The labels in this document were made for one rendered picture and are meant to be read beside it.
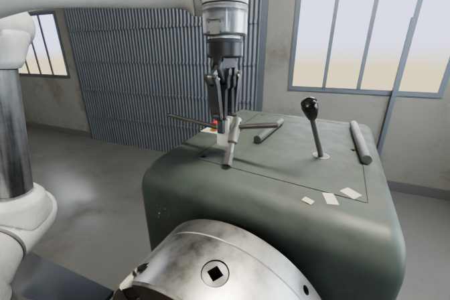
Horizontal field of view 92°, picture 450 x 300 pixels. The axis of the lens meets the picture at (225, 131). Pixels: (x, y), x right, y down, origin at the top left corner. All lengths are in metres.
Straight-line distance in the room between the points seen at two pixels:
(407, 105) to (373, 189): 2.43
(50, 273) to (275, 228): 0.89
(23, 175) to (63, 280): 0.40
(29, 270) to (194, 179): 0.84
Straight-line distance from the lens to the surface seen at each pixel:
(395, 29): 2.74
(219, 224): 0.36
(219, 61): 0.45
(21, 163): 0.86
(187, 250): 0.34
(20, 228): 0.92
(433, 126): 3.01
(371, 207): 0.43
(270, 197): 0.39
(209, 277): 0.31
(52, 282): 1.07
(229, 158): 0.45
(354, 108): 2.76
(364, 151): 0.58
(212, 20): 0.45
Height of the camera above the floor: 1.48
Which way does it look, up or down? 20 degrees down
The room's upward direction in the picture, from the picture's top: straight up
